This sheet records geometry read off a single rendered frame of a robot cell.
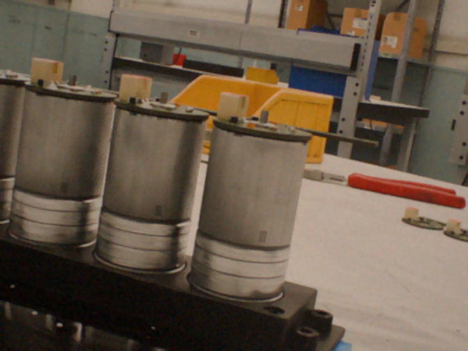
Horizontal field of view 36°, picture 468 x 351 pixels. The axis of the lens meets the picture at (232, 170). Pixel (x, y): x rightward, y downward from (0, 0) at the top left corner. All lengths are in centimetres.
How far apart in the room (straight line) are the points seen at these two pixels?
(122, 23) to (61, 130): 330
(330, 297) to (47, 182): 12
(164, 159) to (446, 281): 17
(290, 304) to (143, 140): 5
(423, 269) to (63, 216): 19
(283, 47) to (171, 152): 275
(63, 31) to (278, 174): 583
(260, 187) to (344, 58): 262
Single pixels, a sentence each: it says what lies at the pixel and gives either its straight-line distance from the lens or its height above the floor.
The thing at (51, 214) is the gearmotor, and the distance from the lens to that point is 20.
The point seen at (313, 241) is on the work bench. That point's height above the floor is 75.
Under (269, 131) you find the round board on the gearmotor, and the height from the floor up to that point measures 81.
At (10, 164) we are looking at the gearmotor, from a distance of 22.
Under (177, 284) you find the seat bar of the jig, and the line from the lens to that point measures 18.
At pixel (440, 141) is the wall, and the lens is 487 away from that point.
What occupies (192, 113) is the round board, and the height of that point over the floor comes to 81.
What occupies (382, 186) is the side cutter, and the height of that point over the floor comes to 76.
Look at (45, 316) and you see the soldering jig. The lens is 18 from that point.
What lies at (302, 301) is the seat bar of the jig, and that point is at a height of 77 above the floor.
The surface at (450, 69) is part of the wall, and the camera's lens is 487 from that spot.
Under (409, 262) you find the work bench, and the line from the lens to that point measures 34.
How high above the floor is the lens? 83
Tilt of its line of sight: 9 degrees down
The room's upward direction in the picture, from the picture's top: 9 degrees clockwise
